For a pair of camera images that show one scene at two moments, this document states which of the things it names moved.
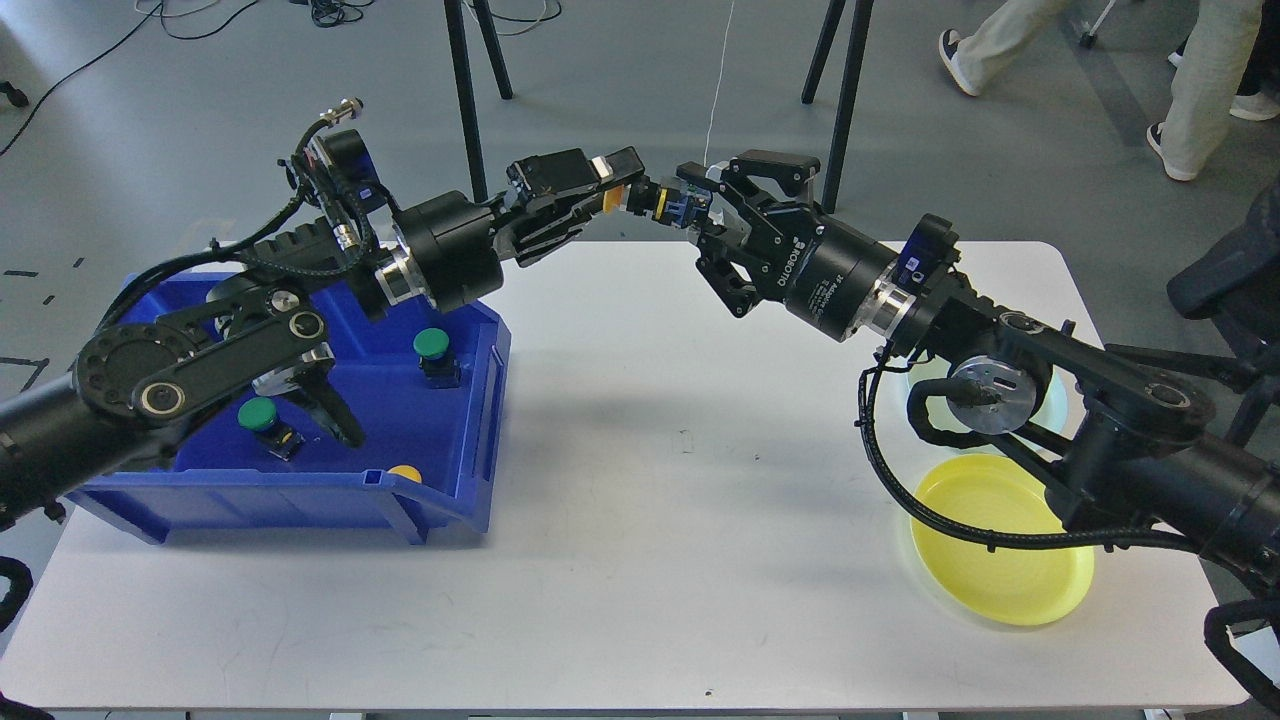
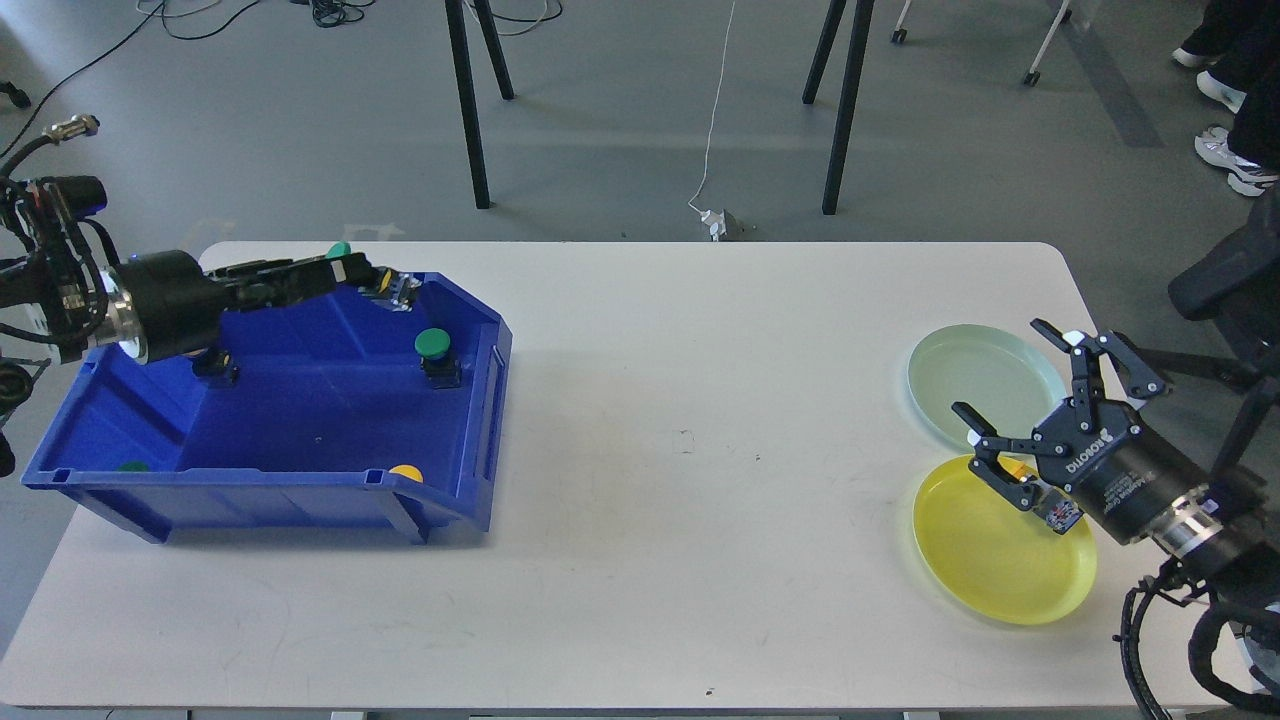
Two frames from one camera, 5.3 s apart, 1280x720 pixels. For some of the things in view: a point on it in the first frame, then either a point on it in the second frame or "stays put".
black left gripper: [452, 241] -> [179, 308]
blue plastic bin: [426, 386] stays put
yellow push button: [405, 470] stays put
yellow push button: [685, 207] -> [1019, 466]
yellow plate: [1026, 586] stays put
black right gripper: [824, 270] -> [1121, 470]
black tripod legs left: [461, 59] stays put
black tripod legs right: [848, 88] stays put
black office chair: [1240, 290] stays put
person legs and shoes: [1213, 42] -> [1239, 42]
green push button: [442, 368] stays put
